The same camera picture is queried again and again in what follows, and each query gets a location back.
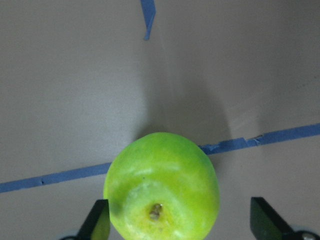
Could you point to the green apple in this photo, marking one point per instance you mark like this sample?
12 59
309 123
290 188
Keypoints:
162 187

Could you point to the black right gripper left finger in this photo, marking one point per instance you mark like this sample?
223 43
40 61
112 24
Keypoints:
97 224

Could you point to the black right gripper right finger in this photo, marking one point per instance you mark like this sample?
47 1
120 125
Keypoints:
266 223

